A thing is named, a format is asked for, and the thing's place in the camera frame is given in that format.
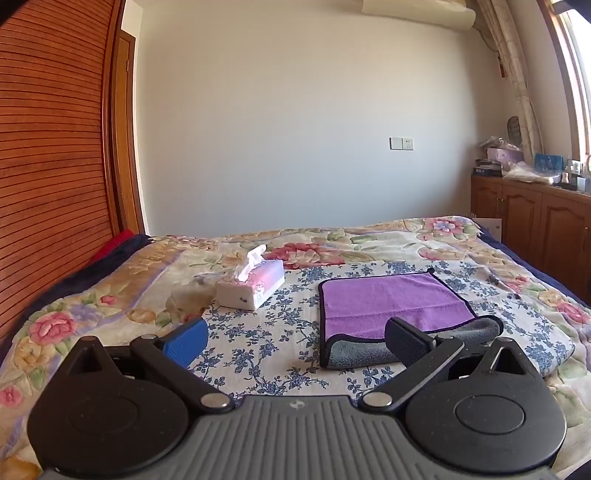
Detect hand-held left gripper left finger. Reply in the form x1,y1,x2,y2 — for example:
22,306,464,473
61,318,235,412

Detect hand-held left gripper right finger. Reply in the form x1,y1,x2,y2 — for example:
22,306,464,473
359,316,533,413

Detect purple and grey towel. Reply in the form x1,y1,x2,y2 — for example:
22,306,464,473
318,271,504,370

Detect clear plastic bag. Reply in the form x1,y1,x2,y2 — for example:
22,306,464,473
165,272,218,325

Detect pink floral blanket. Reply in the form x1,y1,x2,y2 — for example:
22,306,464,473
0,215,591,480

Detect white and pink tissue box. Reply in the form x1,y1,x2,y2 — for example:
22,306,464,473
215,244,286,311

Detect blue floral bed sheet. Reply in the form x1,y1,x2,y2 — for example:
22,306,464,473
187,259,576,412

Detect red cloth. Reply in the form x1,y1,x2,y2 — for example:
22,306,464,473
87,229,136,267

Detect dark blue cloth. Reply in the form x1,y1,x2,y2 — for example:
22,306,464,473
0,233,154,356

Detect white cardboard box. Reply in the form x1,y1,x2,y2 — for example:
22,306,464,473
469,213,502,241

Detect navy mattress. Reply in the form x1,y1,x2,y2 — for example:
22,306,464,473
475,220,591,308

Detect wooden cabinet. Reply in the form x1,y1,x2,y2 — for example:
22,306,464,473
470,172,591,285

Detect white plastic bag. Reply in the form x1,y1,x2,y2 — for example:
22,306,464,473
502,161,557,186

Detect wooden door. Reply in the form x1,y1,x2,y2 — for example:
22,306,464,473
108,28,148,234

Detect blue box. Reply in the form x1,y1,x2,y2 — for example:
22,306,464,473
534,153,565,174

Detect slatted wooden wardrobe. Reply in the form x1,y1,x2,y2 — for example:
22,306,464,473
0,0,126,354

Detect grey fan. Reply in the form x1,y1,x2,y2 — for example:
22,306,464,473
506,116,526,147

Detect beige patterned curtain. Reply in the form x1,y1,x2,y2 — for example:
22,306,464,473
475,0,544,160

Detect white air conditioner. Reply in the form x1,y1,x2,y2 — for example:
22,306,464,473
359,0,476,32

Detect wooden window frame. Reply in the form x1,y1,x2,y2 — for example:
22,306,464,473
538,0,591,163

